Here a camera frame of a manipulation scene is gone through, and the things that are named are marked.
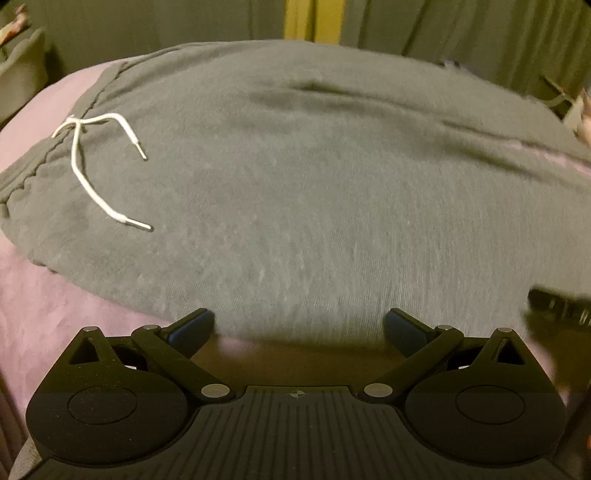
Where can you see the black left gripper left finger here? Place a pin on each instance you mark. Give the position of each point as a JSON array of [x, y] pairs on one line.
[[152, 364]]

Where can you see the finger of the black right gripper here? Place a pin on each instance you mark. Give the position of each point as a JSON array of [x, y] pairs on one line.
[[566, 310]]

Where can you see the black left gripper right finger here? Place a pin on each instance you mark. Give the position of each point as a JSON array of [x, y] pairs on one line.
[[442, 364]]

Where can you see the grey sweatpants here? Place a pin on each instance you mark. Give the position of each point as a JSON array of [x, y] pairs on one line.
[[300, 191]]

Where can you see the pink plush blanket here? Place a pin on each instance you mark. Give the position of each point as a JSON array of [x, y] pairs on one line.
[[41, 311]]

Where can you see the grey curtain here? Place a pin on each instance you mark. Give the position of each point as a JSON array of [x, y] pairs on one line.
[[516, 44]]

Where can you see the yellow curtain strip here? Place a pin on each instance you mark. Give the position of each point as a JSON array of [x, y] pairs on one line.
[[318, 21]]

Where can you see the white drawstring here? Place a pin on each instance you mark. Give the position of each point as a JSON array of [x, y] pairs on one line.
[[99, 144]]

